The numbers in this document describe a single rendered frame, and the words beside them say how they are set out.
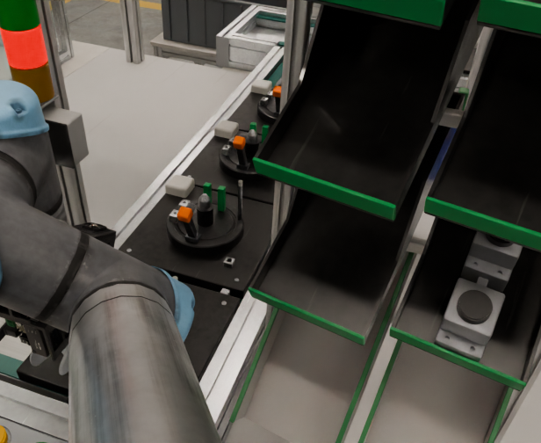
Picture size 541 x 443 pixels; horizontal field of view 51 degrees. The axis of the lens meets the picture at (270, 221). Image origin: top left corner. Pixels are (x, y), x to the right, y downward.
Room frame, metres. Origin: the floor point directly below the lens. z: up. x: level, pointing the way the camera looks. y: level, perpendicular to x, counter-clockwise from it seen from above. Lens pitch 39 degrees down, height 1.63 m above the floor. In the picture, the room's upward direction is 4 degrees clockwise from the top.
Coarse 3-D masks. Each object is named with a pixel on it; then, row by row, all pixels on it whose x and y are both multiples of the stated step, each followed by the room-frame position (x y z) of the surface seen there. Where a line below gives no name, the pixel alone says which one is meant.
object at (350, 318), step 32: (448, 128) 0.53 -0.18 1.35; (416, 192) 0.52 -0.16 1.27; (288, 224) 0.49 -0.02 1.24; (320, 224) 0.50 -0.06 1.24; (352, 224) 0.49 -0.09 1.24; (384, 224) 0.49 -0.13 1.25; (416, 224) 0.48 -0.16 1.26; (288, 256) 0.46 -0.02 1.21; (320, 256) 0.46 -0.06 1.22; (352, 256) 0.46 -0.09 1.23; (384, 256) 0.45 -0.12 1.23; (256, 288) 0.43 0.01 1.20; (288, 288) 0.43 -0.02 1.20; (320, 288) 0.43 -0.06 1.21; (352, 288) 0.42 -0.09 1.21; (384, 288) 0.40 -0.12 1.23; (320, 320) 0.38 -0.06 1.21; (352, 320) 0.39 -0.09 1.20
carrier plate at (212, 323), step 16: (192, 288) 0.64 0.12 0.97; (208, 304) 0.61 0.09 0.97; (224, 304) 0.61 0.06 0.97; (208, 320) 0.58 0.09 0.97; (224, 320) 0.58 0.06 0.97; (192, 336) 0.54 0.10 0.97; (208, 336) 0.55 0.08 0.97; (192, 352) 0.51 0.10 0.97; (208, 352) 0.51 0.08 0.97; (32, 368) 0.47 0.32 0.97; (48, 368) 0.47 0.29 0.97; (48, 384) 0.45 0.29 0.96; (64, 384) 0.45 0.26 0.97
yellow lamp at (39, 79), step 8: (48, 64) 0.72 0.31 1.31; (16, 72) 0.69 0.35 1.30; (24, 72) 0.69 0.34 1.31; (32, 72) 0.69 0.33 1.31; (40, 72) 0.70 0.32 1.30; (48, 72) 0.71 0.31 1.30; (16, 80) 0.69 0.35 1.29; (24, 80) 0.69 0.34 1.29; (32, 80) 0.69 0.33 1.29; (40, 80) 0.70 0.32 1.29; (48, 80) 0.71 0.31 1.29; (32, 88) 0.69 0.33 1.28; (40, 88) 0.69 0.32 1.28; (48, 88) 0.70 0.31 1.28; (40, 96) 0.69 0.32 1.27; (48, 96) 0.70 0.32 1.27
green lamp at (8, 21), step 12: (0, 0) 0.69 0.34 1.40; (12, 0) 0.69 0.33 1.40; (24, 0) 0.70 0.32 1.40; (0, 12) 0.69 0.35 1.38; (12, 12) 0.69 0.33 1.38; (24, 12) 0.69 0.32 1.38; (36, 12) 0.71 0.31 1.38; (0, 24) 0.69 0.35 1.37; (12, 24) 0.69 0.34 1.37; (24, 24) 0.69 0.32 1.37; (36, 24) 0.71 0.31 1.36
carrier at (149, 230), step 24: (168, 192) 0.89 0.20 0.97; (192, 192) 0.90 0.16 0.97; (216, 192) 0.91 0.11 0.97; (240, 192) 0.80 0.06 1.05; (168, 216) 0.80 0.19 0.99; (192, 216) 0.80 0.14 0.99; (216, 216) 0.81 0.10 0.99; (240, 216) 0.80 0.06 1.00; (264, 216) 0.84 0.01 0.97; (144, 240) 0.75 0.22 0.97; (168, 240) 0.76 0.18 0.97; (192, 240) 0.73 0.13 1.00; (216, 240) 0.74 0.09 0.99; (240, 240) 0.77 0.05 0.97; (264, 240) 0.77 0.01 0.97; (168, 264) 0.69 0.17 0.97; (192, 264) 0.70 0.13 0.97; (216, 264) 0.70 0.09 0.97; (240, 264) 0.71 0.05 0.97; (216, 288) 0.65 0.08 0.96; (240, 288) 0.65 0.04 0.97
